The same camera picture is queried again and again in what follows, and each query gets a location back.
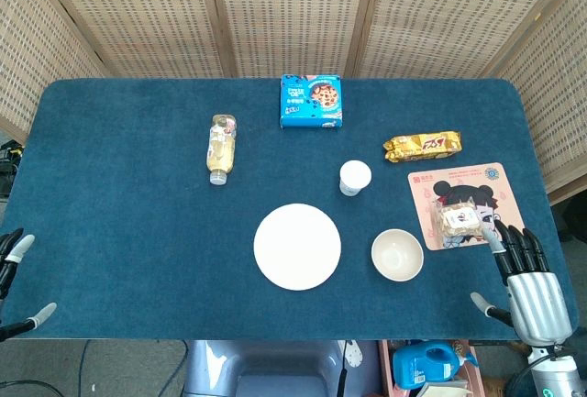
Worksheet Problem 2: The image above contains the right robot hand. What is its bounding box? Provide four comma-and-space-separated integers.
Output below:
470, 219, 573, 347

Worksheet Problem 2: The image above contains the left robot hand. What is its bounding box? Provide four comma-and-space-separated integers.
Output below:
0, 227, 58, 342

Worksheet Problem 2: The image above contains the beige bowl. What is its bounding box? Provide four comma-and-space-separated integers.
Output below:
371, 228, 425, 283

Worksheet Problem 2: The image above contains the white paper cup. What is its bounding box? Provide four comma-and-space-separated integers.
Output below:
338, 160, 371, 197

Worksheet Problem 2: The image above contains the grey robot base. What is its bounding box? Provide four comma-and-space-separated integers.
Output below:
182, 339, 384, 397

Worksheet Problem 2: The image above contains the pink storage crate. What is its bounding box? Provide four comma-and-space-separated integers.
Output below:
377, 339, 487, 397

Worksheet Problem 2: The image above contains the clear packaged biscuit pack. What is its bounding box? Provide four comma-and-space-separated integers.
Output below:
432, 200, 486, 238

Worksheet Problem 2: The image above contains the blue table cloth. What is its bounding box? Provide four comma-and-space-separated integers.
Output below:
0, 77, 580, 341

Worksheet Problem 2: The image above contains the pink cartoon mouse pad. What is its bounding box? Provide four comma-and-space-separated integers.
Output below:
407, 161, 527, 252

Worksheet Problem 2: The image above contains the blue detergent bottle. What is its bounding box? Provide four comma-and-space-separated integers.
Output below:
392, 341, 479, 391

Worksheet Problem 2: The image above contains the gold snack packet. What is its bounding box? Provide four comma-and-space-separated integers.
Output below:
382, 130, 463, 164

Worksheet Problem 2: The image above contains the clear yellow drink bottle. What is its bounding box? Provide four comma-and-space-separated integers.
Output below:
205, 114, 238, 186

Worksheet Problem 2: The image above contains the white plate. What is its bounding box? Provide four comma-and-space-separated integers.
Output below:
253, 203, 343, 292

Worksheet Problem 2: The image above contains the blue cookie box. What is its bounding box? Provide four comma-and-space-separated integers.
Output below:
279, 73, 345, 130

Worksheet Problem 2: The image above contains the woven folding screen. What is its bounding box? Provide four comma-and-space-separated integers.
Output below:
0, 0, 587, 206

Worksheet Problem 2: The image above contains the black equipment with yellow cable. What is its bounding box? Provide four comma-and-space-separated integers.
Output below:
0, 138, 25, 199

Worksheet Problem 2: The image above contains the black floor cable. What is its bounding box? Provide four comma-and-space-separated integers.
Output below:
0, 339, 190, 397

